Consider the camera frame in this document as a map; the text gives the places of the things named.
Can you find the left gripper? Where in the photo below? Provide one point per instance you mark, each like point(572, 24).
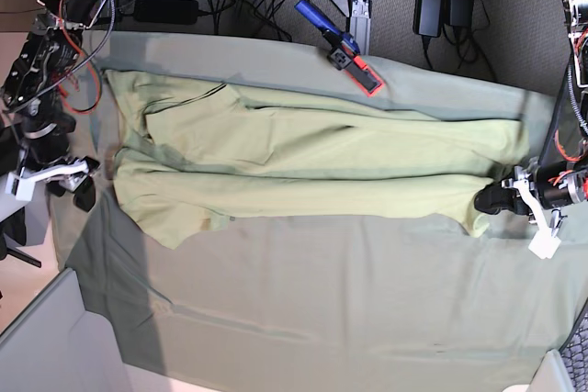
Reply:
point(557, 185)

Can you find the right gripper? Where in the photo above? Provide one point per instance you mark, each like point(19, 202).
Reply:
point(46, 136)

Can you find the yellow-green T-shirt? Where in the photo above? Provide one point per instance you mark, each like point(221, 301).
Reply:
point(195, 154)

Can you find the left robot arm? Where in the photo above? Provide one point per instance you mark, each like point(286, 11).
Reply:
point(573, 94)

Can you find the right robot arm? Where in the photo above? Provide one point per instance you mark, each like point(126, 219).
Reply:
point(35, 109)

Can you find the grey bin corner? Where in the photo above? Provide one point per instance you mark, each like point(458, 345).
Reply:
point(55, 344)

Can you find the black power brick left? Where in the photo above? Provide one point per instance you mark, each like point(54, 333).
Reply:
point(174, 12)

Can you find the sage green table cloth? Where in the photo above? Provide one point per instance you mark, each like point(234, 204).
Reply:
point(322, 303)

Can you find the blue orange clamp centre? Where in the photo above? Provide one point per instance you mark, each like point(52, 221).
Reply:
point(344, 54)

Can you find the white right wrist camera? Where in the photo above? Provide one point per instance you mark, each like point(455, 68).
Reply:
point(23, 185)

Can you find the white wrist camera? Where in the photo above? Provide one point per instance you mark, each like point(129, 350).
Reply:
point(23, 185)
point(545, 242)

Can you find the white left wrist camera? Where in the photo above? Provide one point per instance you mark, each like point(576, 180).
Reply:
point(545, 242)

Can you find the aluminium frame post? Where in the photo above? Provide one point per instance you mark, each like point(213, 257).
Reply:
point(359, 23)

